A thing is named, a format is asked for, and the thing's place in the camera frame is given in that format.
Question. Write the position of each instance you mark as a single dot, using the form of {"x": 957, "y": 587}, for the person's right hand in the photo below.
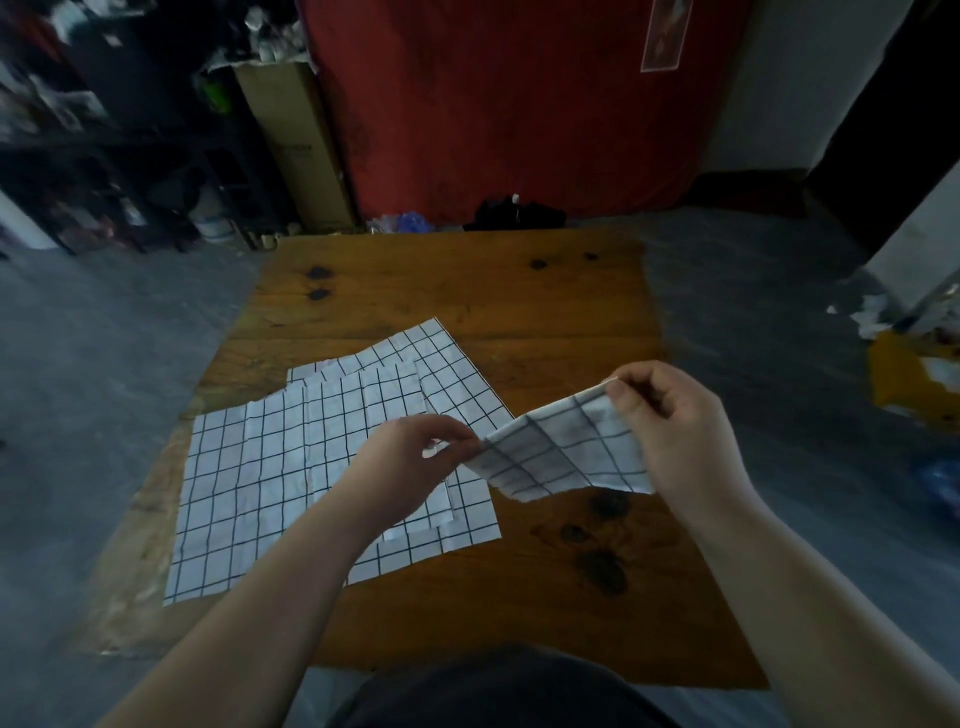
{"x": 690, "y": 442}

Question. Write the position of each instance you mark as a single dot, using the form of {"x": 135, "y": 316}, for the person's left hand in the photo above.
{"x": 397, "y": 469}

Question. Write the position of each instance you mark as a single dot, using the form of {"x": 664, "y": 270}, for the person's right thumb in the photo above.
{"x": 628, "y": 401}

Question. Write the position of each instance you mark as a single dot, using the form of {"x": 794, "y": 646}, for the person's left fingers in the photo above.
{"x": 454, "y": 435}

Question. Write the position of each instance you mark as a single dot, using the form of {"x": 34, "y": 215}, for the small white grid-checked cloth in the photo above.
{"x": 559, "y": 454}

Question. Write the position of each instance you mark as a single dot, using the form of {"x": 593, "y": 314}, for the person's left forearm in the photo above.
{"x": 255, "y": 615}

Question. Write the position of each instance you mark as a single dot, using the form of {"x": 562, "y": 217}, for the person's right forearm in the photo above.
{"x": 810, "y": 615}

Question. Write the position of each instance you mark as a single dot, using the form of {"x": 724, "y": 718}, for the blue plastic bag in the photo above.
{"x": 405, "y": 223}

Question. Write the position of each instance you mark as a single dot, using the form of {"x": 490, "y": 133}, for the black bag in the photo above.
{"x": 514, "y": 214}

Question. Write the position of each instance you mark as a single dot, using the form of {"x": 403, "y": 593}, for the large white grid-checked cloth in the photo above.
{"x": 240, "y": 487}

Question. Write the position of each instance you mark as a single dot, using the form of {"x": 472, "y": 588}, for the white crumpled paper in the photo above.
{"x": 870, "y": 315}

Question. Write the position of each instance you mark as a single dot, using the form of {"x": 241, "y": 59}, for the yellow box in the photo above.
{"x": 904, "y": 379}

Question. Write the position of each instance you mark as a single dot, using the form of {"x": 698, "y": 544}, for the red fabric curtain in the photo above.
{"x": 525, "y": 105}

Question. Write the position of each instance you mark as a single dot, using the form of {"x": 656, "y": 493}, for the blue object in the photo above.
{"x": 941, "y": 487}

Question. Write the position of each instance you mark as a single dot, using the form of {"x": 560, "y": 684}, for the white plastic bucket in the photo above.
{"x": 212, "y": 217}

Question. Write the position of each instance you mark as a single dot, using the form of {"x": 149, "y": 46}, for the tall brown cardboard box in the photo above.
{"x": 300, "y": 142}

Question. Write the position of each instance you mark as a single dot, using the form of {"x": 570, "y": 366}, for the white panel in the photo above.
{"x": 922, "y": 247}

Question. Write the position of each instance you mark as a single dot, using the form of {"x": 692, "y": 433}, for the red framed poster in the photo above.
{"x": 666, "y": 34}

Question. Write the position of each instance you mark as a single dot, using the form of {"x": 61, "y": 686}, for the dark cluttered shelf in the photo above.
{"x": 97, "y": 127}

